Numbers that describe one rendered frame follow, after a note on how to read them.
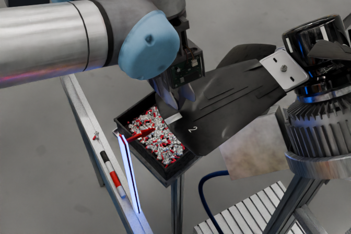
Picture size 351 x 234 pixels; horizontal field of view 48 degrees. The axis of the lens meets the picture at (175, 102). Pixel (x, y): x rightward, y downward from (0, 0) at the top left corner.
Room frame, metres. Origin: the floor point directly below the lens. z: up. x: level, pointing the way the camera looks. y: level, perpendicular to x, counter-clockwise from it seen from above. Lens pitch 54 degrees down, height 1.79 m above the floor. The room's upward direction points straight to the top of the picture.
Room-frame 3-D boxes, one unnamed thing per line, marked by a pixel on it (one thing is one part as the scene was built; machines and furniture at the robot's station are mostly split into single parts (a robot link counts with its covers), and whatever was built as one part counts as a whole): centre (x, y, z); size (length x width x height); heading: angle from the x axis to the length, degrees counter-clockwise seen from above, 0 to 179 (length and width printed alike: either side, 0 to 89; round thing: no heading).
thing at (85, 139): (0.81, 0.35, 0.39); 0.04 x 0.04 x 0.78; 28
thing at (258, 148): (0.47, -0.19, 0.98); 0.20 x 0.16 x 0.20; 28
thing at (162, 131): (0.58, 0.04, 0.84); 0.19 x 0.14 x 0.04; 43
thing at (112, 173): (0.44, 0.16, 0.87); 0.14 x 0.01 x 0.01; 28
